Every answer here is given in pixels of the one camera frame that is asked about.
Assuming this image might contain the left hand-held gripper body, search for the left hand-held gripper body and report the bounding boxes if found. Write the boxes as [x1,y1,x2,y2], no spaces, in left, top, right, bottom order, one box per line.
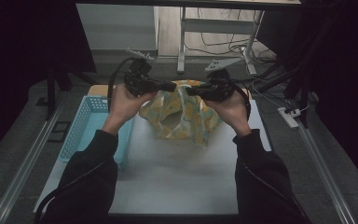
[123,48,160,97]

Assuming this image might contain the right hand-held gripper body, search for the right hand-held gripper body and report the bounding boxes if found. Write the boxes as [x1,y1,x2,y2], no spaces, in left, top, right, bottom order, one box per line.
[200,58,244,102]

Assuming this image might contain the orange fruit print bag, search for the orange fruit print bag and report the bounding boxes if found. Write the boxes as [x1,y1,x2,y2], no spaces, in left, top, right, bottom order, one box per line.
[138,79,224,147]

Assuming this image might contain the light blue plastic basket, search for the light blue plastic basket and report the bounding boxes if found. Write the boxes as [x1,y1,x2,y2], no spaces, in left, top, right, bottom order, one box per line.
[58,95,135,171]

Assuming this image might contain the person's right hand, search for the person's right hand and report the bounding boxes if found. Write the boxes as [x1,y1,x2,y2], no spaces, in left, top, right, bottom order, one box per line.
[202,90,253,138]

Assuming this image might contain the person's left hand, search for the person's left hand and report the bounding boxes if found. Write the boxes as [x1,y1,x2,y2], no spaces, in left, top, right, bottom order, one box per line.
[102,83,158,136]

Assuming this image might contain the white cabinet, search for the white cabinet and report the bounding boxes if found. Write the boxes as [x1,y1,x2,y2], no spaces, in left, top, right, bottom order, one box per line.
[76,3,160,51]

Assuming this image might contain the white standing desk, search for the white standing desk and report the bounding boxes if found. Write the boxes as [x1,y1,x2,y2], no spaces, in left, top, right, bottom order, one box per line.
[76,0,302,76]

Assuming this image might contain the white power strip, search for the white power strip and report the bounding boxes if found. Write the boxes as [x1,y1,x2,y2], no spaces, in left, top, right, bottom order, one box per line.
[276,106,302,130]

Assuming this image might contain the black stand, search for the black stand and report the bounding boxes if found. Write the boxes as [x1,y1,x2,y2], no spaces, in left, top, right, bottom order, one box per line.
[255,12,334,129]
[45,60,97,121]

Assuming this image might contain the black curtain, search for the black curtain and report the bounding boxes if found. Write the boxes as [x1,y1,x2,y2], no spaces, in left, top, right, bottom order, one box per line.
[257,0,358,192]
[0,0,97,167]

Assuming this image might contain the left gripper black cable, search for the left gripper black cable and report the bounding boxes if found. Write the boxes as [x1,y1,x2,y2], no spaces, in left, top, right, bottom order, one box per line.
[34,56,136,224]

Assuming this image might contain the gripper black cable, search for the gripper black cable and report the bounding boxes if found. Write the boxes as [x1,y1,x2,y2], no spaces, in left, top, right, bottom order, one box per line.
[233,84,309,218]
[34,56,136,224]

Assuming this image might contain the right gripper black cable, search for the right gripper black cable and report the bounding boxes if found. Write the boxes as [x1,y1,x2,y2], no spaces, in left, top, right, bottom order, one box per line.
[233,84,309,218]

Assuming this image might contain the white floor cable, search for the white floor cable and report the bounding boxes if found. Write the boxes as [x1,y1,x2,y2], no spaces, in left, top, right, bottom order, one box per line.
[245,62,310,113]

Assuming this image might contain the black floor cable bundle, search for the black floor cable bundle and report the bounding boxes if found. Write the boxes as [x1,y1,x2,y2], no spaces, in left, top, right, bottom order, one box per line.
[183,7,278,59]

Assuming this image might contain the black floor bracket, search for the black floor bracket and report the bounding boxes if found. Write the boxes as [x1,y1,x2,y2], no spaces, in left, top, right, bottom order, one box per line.
[47,120,72,144]

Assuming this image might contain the aluminium rail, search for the aluminium rail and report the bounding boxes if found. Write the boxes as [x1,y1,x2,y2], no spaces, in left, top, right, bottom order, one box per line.
[0,92,67,224]
[296,124,357,224]

